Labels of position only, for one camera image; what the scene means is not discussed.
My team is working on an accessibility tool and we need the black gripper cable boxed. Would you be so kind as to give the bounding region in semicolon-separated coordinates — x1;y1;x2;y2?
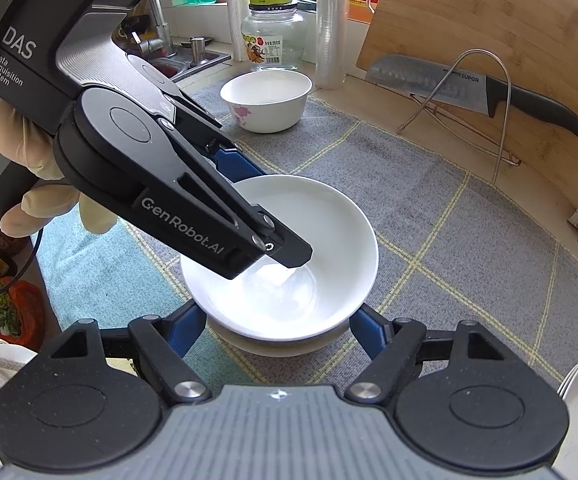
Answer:
0;225;46;302

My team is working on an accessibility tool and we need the grey checked towel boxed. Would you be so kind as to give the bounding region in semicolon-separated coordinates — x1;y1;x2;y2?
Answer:
34;82;578;396

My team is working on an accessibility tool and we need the metal faucet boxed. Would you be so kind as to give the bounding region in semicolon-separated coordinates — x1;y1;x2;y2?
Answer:
129;0;174;58

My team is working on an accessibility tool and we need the metal wire rack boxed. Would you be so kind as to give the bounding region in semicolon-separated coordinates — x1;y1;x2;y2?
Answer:
396;49;523;184

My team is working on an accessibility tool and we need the glass jar with yellow lid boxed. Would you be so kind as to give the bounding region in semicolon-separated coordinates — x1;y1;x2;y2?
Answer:
241;0;306;72

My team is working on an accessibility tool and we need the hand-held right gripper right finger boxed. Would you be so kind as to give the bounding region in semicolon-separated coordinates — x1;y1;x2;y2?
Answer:
345;305;508;403

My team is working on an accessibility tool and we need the person's left hand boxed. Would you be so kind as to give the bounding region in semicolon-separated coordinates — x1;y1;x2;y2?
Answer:
0;98;116;239

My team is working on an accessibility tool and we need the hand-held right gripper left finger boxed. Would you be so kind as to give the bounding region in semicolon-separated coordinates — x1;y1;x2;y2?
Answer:
49;300;213;403

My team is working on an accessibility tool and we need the steel sink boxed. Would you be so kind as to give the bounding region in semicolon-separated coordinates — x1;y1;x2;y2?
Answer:
149;47;232;83

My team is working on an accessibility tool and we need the bamboo cutting board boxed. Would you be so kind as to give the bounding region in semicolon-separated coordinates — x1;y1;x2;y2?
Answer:
356;0;578;211

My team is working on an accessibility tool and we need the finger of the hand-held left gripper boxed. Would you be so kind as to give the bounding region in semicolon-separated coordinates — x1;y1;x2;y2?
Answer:
176;90;268;184
133;120;314;281

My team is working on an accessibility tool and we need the black-handled kitchen knife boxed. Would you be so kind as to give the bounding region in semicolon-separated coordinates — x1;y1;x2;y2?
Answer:
366;54;578;138

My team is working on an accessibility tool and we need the sink soap dispenser knob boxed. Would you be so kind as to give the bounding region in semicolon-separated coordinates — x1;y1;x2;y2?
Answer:
190;36;208;68

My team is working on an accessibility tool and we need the white bowl with pink flower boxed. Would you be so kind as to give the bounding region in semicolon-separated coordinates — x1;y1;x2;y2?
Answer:
220;71;313;134
209;310;350;359
180;175;378;338

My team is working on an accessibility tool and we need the orange plastic bag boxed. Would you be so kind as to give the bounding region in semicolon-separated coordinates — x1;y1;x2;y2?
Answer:
0;280;46;352

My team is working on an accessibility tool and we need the tall plastic wrap roll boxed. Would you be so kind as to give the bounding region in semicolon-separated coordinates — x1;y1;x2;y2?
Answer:
317;0;350;90

